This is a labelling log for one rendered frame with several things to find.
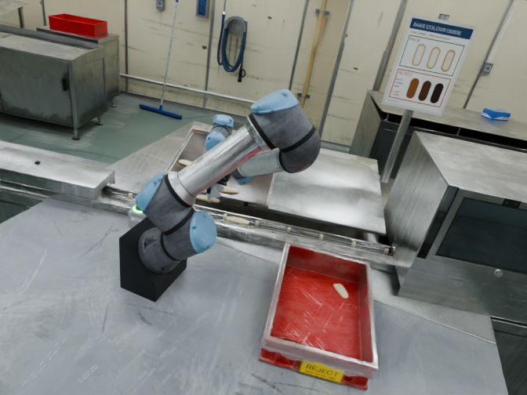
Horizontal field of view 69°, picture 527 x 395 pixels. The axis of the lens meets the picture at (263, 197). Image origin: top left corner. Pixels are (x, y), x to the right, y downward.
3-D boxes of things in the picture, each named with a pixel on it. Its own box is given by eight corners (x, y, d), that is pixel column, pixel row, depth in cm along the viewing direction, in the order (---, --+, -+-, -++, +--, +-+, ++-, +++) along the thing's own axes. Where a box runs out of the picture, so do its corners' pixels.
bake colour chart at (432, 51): (381, 103, 209) (410, 13, 186) (380, 103, 209) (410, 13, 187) (441, 116, 207) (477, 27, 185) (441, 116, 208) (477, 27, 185)
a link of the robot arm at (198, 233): (182, 268, 118) (214, 255, 111) (153, 237, 113) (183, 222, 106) (197, 242, 127) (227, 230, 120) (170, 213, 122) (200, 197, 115)
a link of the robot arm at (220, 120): (211, 118, 139) (215, 111, 147) (208, 146, 145) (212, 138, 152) (232, 122, 140) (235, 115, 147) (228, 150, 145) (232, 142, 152)
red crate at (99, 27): (49, 28, 420) (47, 16, 414) (65, 25, 451) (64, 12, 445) (95, 37, 422) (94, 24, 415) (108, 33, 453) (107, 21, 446)
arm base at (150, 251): (158, 283, 121) (179, 275, 116) (129, 244, 117) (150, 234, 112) (183, 256, 133) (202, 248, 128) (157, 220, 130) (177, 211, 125)
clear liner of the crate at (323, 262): (254, 362, 109) (259, 339, 105) (279, 259, 151) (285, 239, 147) (371, 395, 107) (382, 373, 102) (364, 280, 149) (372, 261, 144)
